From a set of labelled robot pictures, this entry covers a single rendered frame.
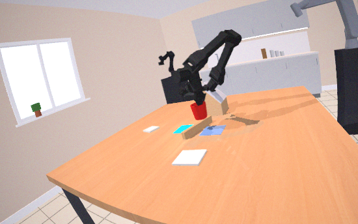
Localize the white flat rectangular pad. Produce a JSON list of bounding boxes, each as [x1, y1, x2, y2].
[[143, 126, 159, 133]]

